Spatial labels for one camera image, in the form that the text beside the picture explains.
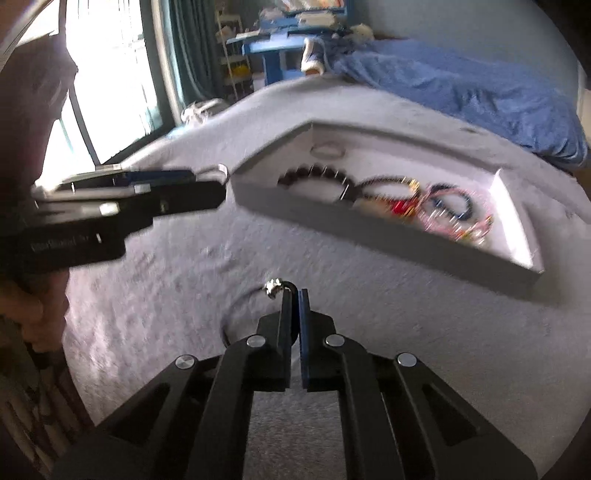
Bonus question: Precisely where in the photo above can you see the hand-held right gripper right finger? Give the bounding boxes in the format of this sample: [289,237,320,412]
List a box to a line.
[298,288,539,480]

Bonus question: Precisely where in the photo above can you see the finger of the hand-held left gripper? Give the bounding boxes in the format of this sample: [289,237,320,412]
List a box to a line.
[30,169,198,193]
[34,181,228,232]

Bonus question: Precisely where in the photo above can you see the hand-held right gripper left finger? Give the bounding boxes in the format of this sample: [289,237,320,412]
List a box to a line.
[53,288,301,480]

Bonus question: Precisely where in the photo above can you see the silver ring bangle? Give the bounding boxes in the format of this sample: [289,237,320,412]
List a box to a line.
[193,163,230,186]

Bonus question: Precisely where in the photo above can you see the black cord bracelet silver charm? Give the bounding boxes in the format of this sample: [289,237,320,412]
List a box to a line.
[220,277,297,350]

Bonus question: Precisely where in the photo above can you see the white cardboard box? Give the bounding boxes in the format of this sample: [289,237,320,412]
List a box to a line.
[229,120,547,290]

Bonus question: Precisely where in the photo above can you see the red bead bracelet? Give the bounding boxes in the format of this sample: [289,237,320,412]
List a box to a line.
[389,195,420,219]

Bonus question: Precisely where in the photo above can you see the pink cord bracelet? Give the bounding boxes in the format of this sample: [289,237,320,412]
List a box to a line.
[417,207,463,233]

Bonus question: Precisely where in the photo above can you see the blue bead bracelet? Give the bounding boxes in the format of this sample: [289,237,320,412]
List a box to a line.
[426,183,475,219]

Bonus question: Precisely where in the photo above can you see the person's left hand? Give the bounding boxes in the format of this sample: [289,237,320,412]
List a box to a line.
[0,272,71,355]

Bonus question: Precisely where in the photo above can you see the window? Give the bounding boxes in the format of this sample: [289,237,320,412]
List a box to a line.
[46,0,179,168]

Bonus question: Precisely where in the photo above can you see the teal curtain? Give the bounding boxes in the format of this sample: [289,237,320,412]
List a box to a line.
[170,0,228,108]

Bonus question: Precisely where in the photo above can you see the person's dark top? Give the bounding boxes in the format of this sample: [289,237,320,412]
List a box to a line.
[0,34,80,223]

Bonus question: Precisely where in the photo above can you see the clear bangle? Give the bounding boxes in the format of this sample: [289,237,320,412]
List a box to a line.
[309,143,347,161]

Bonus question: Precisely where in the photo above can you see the white shelf rack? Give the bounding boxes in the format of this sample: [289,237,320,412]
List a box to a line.
[213,8,256,101]

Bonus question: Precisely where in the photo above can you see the person's patterned pants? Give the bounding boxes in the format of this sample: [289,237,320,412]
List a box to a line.
[0,318,99,480]

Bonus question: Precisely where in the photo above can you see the blue desk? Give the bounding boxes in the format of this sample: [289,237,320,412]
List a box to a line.
[225,0,350,87]

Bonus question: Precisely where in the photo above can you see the row of books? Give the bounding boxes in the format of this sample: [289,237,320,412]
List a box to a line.
[260,0,348,16]

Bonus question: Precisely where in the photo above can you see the white plush toy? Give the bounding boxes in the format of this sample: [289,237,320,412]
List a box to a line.
[348,23,376,45]

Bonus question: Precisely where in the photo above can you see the blue blanket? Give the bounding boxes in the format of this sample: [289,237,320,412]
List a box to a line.
[322,38,590,170]

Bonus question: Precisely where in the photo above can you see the white tangled cable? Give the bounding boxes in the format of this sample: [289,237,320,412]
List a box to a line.
[179,98,223,126]

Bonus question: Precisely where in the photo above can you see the dark round bead bracelet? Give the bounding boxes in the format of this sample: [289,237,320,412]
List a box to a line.
[276,165,357,205]

